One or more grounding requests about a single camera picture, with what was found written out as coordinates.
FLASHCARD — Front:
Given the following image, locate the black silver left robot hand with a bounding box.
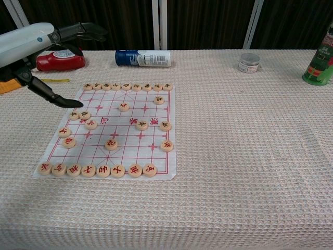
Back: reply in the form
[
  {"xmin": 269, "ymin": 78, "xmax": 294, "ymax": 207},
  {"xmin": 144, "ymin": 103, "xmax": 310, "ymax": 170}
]
[{"xmin": 0, "ymin": 22, "xmax": 108, "ymax": 109}]

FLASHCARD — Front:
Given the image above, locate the paper chinese chess board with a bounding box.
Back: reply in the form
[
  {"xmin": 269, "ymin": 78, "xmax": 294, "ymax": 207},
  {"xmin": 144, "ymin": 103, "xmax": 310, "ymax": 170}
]
[{"xmin": 32, "ymin": 84, "xmax": 178, "ymax": 181}]

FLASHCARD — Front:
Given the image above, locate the yellow flat strip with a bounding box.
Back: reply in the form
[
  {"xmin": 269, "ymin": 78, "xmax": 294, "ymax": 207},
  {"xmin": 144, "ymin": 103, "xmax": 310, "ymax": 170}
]
[{"xmin": 41, "ymin": 78, "xmax": 71, "ymax": 84}]

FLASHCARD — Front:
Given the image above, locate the red ketchup squeeze bottle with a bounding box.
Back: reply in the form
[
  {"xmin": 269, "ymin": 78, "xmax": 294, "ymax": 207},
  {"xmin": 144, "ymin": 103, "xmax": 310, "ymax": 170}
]
[{"xmin": 36, "ymin": 50, "xmax": 86, "ymax": 72}]

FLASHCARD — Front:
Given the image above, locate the yellow orange tool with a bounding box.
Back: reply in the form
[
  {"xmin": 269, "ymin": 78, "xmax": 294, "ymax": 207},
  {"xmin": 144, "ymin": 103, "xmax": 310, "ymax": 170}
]
[{"xmin": 0, "ymin": 79, "xmax": 22, "ymax": 95}]

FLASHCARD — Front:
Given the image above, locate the blue white spray can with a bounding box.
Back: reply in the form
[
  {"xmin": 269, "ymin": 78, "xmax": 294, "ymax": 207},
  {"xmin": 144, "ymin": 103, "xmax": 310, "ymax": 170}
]
[{"xmin": 115, "ymin": 49, "xmax": 172, "ymax": 68}]

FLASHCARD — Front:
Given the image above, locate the dark curtain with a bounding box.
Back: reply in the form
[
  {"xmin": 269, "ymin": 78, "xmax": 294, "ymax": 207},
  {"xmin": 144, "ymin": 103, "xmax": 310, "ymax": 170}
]
[{"xmin": 0, "ymin": 0, "xmax": 333, "ymax": 51}]

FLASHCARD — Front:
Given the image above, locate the beige waffle tablecloth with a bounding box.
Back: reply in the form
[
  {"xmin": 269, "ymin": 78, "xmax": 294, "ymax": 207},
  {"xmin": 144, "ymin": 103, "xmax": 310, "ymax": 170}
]
[{"xmin": 0, "ymin": 49, "xmax": 333, "ymax": 250}]

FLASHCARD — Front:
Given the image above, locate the small clear jar silver lid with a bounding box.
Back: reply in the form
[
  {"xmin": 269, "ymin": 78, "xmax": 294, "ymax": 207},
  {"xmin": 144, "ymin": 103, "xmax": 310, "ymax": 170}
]
[{"xmin": 238, "ymin": 53, "xmax": 261, "ymax": 74}]

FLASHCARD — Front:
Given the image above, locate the green soda bottle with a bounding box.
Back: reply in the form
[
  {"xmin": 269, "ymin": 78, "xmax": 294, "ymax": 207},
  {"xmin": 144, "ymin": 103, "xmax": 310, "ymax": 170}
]
[{"xmin": 302, "ymin": 22, "xmax": 333, "ymax": 86}]

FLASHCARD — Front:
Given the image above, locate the slanted white frame post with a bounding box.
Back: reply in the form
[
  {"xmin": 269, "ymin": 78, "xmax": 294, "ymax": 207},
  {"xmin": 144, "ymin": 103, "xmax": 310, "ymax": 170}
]
[
  {"xmin": 2, "ymin": 0, "xmax": 30, "ymax": 28},
  {"xmin": 242, "ymin": 0, "xmax": 265, "ymax": 50}
]

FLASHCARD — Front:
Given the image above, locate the upright white frame post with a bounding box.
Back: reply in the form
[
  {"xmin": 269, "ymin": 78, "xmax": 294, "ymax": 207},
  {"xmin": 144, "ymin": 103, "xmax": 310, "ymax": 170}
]
[
  {"xmin": 151, "ymin": 0, "xmax": 160, "ymax": 50},
  {"xmin": 159, "ymin": 0, "xmax": 168, "ymax": 50}
]

